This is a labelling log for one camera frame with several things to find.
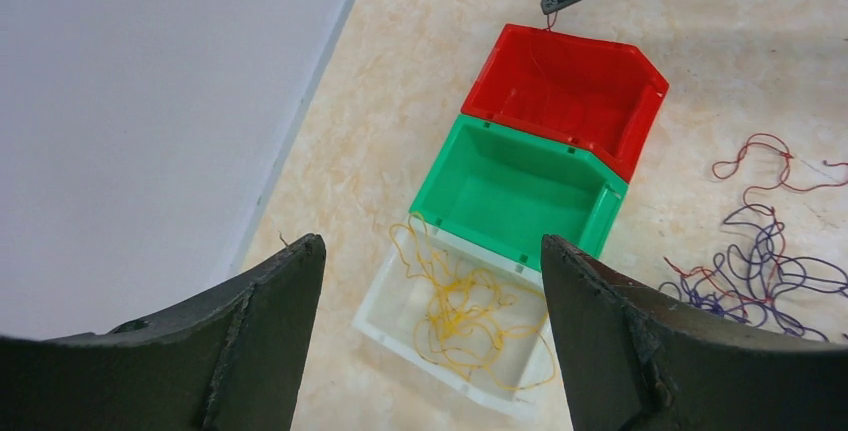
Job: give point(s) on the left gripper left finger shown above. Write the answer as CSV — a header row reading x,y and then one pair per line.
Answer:
x,y
229,358

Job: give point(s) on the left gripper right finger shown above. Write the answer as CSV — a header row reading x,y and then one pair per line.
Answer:
x,y
633,358

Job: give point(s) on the red plastic bin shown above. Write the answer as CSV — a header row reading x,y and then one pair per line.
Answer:
x,y
597,95

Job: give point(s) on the white plastic bin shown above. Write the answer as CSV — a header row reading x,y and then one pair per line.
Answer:
x,y
472,319

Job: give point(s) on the green plastic bin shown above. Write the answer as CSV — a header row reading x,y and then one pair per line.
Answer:
x,y
504,190

